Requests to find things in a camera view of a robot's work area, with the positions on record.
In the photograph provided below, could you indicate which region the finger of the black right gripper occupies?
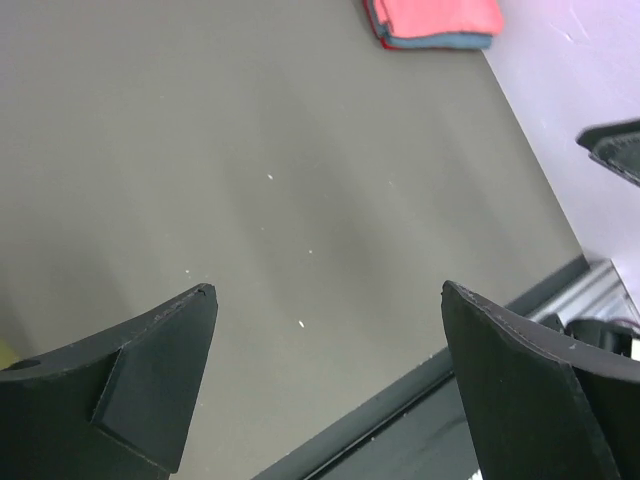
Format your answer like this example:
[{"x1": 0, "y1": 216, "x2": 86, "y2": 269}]
[{"x1": 576, "y1": 118, "x2": 640, "y2": 186}]

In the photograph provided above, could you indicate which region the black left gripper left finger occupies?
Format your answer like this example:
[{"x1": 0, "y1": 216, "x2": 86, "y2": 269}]
[{"x1": 1, "y1": 284, "x2": 217, "y2": 480}]

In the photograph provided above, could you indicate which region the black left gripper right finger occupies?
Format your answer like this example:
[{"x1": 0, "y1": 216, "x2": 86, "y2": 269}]
[{"x1": 441, "y1": 281, "x2": 639, "y2": 479}]

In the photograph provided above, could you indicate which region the green plastic bin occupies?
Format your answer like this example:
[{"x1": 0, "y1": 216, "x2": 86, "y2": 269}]
[{"x1": 0, "y1": 338, "x2": 20, "y2": 370}]

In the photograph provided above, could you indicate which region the folded blue t shirt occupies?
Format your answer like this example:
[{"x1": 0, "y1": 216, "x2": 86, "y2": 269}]
[{"x1": 387, "y1": 28, "x2": 493, "y2": 50}]

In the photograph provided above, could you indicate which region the folded pink t shirt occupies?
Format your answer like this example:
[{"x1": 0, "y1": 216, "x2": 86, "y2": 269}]
[{"x1": 365, "y1": 0, "x2": 504, "y2": 39}]

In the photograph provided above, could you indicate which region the folded red t shirt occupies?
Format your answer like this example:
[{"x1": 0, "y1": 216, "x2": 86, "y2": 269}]
[{"x1": 362, "y1": 0, "x2": 394, "y2": 50}]

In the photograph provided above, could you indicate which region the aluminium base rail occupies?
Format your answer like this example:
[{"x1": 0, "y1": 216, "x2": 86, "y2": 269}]
[{"x1": 524, "y1": 257, "x2": 640, "y2": 351}]

